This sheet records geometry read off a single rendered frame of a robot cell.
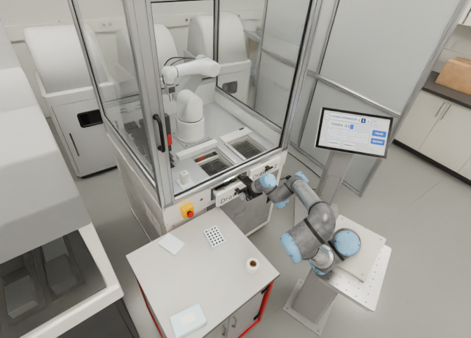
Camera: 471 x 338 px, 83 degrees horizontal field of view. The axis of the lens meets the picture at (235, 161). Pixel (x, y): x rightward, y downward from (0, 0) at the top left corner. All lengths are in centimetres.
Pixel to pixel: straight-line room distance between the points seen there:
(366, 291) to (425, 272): 138
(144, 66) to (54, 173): 48
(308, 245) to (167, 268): 81
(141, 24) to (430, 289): 280
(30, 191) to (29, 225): 11
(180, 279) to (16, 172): 94
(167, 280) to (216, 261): 27
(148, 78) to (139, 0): 26
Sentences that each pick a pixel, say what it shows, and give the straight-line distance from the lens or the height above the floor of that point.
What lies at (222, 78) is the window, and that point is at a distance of 131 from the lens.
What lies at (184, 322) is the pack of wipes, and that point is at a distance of 140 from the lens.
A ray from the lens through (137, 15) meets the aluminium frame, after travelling 104.
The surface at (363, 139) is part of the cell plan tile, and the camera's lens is 219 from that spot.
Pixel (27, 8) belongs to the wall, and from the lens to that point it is 422.
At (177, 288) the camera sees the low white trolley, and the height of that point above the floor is 76.
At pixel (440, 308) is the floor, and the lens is 290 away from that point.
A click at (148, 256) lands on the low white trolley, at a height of 76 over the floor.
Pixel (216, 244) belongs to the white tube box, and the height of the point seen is 80.
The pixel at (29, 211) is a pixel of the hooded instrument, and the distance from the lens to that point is 94.
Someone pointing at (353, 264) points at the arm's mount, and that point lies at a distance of 168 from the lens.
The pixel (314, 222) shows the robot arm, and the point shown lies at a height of 134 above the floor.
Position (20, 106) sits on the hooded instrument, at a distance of 95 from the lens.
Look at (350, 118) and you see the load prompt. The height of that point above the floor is 115.
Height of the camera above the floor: 213
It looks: 40 degrees down
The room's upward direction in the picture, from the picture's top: 5 degrees clockwise
